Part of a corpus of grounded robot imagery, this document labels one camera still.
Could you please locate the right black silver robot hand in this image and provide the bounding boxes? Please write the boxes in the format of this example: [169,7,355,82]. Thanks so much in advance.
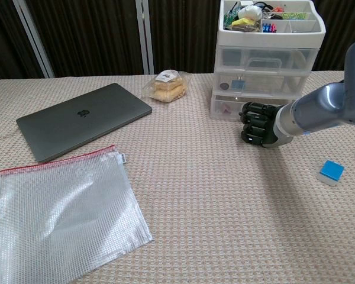
[238,101,293,149]

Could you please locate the blue white eraser block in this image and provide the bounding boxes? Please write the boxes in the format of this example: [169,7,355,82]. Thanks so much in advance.
[317,160,346,186]

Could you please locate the brown snack packet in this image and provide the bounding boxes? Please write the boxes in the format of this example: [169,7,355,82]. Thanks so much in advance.
[230,24,260,32]

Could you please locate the bagged bread in clear wrapper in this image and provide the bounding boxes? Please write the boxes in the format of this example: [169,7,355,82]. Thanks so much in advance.
[143,69,192,104]

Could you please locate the beige woven tablecloth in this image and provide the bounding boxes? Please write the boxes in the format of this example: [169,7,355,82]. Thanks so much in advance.
[0,70,355,284]

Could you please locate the small yellow item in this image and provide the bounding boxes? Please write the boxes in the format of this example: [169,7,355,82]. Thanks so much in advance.
[232,17,257,27]

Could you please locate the white crumpled wad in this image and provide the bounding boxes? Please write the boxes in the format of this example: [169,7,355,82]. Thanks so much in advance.
[237,5,263,21]

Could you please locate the green patterned packet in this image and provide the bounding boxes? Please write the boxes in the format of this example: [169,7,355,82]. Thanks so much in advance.
[280,11,311,21]

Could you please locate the grey closed laptop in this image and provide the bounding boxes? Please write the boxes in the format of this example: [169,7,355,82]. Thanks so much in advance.
[16,82,153,163]

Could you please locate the clear mesh pouch red zipper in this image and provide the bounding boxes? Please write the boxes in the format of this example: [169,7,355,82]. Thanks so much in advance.
[0,144,153,284]

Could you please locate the clear plastic drawer with handle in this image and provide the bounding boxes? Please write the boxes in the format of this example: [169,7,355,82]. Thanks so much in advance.
[215,46,320,78]

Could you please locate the white drawer organizer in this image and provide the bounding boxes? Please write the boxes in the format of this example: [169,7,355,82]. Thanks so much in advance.
[209,0,327,121]

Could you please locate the grey partition frame post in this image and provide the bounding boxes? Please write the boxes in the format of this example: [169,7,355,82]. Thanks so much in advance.
[135,0,154,75]
[11,0,56,79]

